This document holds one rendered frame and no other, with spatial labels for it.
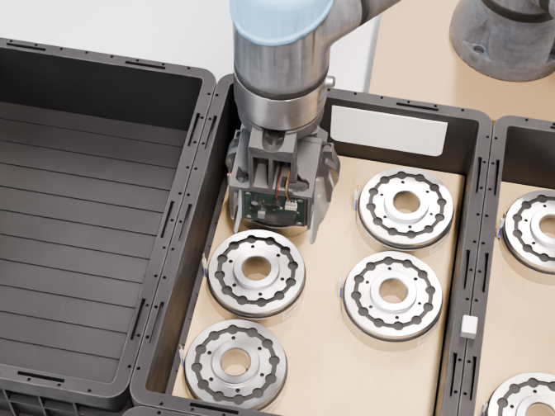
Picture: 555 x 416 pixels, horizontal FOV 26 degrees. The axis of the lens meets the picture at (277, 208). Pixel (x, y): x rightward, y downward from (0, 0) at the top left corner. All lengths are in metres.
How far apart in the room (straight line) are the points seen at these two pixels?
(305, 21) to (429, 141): 0.49
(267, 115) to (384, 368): 0.39
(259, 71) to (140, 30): 0.78
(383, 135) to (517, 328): 0.26
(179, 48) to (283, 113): 0.73
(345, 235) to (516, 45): 0.33
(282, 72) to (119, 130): 0.54
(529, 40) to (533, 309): 0.35
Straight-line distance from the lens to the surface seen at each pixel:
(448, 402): 1.12
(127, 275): 1.30
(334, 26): 0.89
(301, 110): 0.94
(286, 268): 1.25
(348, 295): 1.24
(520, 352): 1.27
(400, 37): 1.54
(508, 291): 1.30
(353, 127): 1.33
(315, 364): 1.24
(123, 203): 1.35
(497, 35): 1.48
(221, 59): 1.64
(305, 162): 1.02
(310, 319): 1.26
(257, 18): 0.86
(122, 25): 1.69
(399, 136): 1.33
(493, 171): 1.26
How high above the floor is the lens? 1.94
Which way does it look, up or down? 57 degrees down
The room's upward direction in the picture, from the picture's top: straight up
